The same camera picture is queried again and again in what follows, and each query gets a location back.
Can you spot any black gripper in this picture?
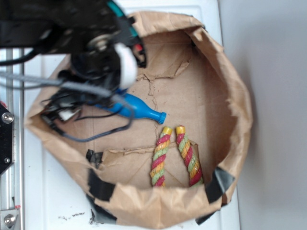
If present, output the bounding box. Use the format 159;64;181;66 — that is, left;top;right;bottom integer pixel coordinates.
41;43;138;125

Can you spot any blue plastic bottle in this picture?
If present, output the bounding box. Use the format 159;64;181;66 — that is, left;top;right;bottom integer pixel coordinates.
95;90;166;124

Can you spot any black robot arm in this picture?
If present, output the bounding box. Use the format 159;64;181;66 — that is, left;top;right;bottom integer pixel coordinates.
0;0;147;127

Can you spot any brown paper bag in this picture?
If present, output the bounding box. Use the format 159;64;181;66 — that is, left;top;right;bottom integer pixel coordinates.
25;11;252;229

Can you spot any white plastic tray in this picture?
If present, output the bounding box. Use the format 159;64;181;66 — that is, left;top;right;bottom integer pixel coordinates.
24;0;240;230

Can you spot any thin black cable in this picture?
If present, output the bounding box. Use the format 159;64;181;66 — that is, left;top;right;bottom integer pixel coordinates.
40;91;135;143

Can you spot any aluminium frame rail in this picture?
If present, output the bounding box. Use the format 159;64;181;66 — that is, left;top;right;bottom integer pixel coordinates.
0;46;25;230

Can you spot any red yellow green rope toy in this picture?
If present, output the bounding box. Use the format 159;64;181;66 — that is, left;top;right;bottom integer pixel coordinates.
150;126;204;187

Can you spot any black metal bracket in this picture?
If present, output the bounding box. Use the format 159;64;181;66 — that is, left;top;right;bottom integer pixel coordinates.
0;101;14;176

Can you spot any silver corner bracket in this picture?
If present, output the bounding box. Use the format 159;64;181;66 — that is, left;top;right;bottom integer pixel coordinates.
0;209;21;230

